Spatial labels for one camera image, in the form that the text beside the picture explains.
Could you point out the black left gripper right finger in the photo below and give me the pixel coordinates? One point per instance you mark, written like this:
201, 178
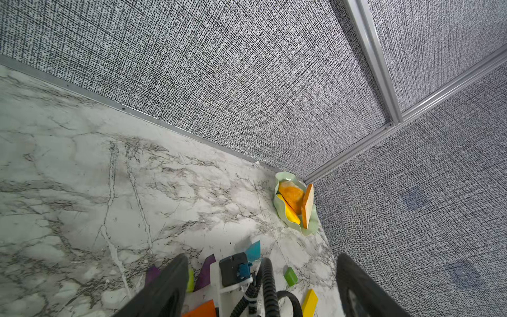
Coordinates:
360, 294

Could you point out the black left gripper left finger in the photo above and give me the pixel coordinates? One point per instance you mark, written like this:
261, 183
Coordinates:
164, 296

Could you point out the lime green cylinder block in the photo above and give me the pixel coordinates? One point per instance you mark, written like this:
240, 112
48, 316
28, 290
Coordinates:
190, 282

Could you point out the purple triangle block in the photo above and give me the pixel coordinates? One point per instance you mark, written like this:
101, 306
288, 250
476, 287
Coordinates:
151, 274
204, 277

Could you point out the orange rectangle block top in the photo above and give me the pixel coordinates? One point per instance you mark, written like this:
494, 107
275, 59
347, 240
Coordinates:
207, 309

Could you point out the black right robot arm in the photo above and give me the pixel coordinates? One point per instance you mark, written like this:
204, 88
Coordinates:
265, 280

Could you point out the yellow rectangle block far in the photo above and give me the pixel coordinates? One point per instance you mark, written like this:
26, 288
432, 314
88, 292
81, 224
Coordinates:
310, 303

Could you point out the green cube block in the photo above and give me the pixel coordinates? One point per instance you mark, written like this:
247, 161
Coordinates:
290, 276

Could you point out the teal triangle block far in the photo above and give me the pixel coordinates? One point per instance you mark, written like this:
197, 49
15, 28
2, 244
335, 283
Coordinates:
253, 252

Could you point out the yellow banana toy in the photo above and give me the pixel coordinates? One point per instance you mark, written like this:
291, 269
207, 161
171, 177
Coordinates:
289, 212

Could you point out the beige bread slice toy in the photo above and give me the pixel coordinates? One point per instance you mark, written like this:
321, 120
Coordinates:
307, 205

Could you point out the orange round food toy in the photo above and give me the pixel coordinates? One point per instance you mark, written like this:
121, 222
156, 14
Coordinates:
292, 194

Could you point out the green glass plate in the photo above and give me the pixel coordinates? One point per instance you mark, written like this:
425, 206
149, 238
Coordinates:
279, 205

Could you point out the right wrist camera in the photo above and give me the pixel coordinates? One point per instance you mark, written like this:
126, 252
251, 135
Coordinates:
230, 278

